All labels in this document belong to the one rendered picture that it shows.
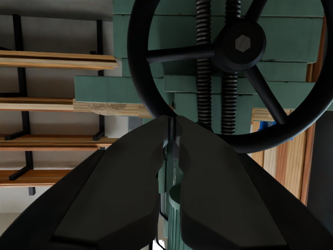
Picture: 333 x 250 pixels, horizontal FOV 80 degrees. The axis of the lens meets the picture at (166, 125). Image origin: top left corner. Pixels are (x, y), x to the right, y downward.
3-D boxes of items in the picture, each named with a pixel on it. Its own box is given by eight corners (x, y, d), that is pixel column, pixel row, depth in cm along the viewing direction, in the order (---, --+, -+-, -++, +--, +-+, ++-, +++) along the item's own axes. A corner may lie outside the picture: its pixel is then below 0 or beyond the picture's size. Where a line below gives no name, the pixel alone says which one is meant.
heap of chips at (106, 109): (117, 103, 47) (117, 119, 47) (131, 100, 60) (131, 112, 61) (79, 101, 47) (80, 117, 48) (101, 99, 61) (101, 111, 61)
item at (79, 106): (269, 104, 59) (268, 118, 60) (266, 104, 61) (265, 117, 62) (72, 98, 62) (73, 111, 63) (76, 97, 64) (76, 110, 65)
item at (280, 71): (307, 62, 42) (305, 81, 43) (264, 71, 63) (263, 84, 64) (121, 58, 44) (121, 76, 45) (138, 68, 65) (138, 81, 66)
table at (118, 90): (398, 80, 33) (390, 116, 34) (293, 85, 63) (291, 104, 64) (45, 71, 36) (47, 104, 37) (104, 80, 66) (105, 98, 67)
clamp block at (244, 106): (256, 94, 35) (251, 144, 36) (234, 93, 48) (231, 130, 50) (172, 92, 35) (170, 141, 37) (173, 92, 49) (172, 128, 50)
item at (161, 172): (165, 159, 83) (164, 193, 85) (166, 153, 92) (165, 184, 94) (145, 158, 83) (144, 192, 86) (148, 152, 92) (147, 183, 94)
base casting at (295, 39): (326, 17, 41) (319, 63, 42) (239, 60, 97) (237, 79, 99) (110, 13, 43) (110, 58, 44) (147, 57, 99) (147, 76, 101)
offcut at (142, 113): (142, 102, 51) (142, 115, 52) (138, 103, 47) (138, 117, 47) (156, 103, 50) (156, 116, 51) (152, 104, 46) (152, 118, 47)
